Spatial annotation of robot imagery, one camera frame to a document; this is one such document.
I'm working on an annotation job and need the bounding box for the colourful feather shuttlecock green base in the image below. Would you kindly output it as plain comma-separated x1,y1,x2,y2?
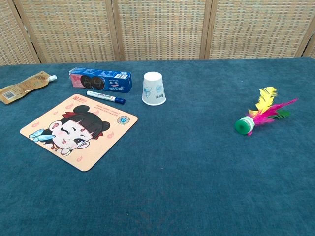
234,86,299,137

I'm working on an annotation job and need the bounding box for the white paper cup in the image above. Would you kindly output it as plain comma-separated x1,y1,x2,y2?
141,71,167,106

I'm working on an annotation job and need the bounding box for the blue table cloth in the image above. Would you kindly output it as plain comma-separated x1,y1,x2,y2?
0,57,315,236

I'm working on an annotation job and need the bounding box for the white marker blue cap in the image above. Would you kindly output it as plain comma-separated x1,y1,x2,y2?
86,90,126,105

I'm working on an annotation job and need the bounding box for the blue cookie box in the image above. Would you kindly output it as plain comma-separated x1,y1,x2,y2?
68,67,133,94

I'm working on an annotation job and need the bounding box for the cartoon girl mouse pad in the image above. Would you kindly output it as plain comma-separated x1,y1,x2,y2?
19,93,139,172

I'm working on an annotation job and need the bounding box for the woven folding screen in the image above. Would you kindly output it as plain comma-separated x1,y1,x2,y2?
0,0,315,66

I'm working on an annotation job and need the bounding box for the brown spout pouch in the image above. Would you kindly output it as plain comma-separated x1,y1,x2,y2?
0,70,58,105

